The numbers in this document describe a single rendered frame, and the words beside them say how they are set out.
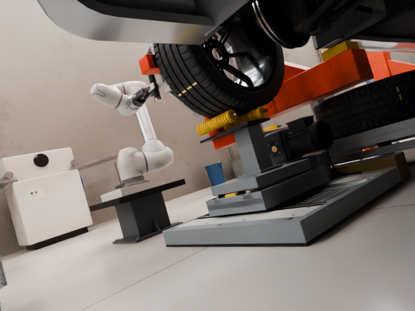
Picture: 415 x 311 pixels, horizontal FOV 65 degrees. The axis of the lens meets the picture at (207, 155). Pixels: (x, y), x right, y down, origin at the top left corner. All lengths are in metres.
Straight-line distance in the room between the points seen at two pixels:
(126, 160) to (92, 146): 3.12
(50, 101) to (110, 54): 1.40
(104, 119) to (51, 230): 2.14
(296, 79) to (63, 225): 3.20
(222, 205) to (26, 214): 3.00
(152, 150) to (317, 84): 1.17
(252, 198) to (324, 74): 0.83
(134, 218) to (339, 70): 1.49
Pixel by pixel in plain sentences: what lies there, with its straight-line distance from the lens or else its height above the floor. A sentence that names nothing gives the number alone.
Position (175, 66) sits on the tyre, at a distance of 1.44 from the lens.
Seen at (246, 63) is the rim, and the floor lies 0.81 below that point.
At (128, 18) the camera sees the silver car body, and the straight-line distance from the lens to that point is 0.94.
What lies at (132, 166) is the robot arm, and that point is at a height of 0.47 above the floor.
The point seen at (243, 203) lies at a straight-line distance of 1.39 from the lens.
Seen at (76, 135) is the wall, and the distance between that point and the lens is 5.35.
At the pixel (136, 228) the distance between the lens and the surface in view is 2.21.
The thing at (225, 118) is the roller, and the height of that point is 0.50.
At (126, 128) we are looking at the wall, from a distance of 5.70.
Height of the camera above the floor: 0.30
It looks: 3 degrees up
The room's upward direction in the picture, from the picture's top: 16 degrees counter-clockwise
